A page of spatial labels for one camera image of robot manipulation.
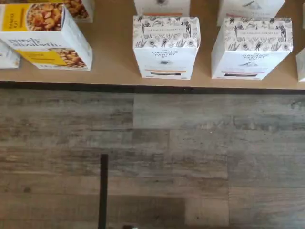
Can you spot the yellow purely elizabeth granola box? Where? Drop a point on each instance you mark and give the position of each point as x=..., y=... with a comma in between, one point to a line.
x=81, y=10
x=47, y=43

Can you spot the particle board shelf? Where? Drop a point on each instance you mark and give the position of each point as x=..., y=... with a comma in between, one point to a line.
x=112, y=47

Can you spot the blue cereal box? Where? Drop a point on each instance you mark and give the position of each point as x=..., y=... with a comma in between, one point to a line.
x=8, y=57

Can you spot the white floral box dark strip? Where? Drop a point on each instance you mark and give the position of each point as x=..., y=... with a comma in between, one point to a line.
x=301, y=66

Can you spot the white floral box pink strip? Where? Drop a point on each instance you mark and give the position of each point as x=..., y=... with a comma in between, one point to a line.
x=250, y=47
x=250, y=8

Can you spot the black floor strip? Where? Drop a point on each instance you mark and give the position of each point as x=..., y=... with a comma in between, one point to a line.
x=103, y=190

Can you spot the black metal shelving rack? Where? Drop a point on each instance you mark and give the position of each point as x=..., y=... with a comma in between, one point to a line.
x=71, y=86

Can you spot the white floral box yellow strip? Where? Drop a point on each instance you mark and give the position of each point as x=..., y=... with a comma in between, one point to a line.
x=166, y=47
x=162, y=7

